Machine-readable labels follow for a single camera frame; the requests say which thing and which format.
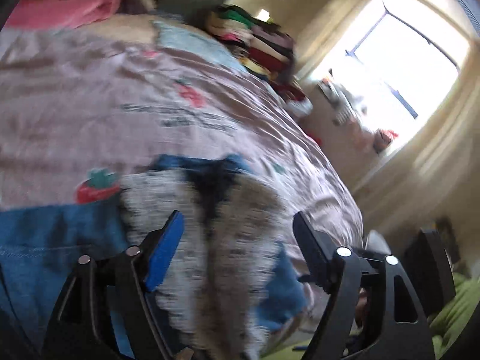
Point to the pink strawberry bear quilt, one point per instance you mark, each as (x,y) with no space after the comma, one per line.
(73,101)

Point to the stack of folded clothes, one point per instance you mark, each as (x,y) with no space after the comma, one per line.
(262,48)

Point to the blue denim pants lace hem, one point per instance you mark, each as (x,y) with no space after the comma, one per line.
(40,245)

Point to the striped dark garment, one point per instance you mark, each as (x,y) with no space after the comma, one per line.
(137,7)

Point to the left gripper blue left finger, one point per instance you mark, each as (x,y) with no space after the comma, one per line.
(159,248)

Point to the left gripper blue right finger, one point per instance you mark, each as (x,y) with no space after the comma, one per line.
(318,250)

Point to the window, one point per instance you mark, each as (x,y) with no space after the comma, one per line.
(402,57)

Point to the clutter on window sill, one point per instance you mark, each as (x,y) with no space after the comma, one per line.
(349,111)

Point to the cream curtain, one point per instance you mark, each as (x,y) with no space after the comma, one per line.
(436,173)

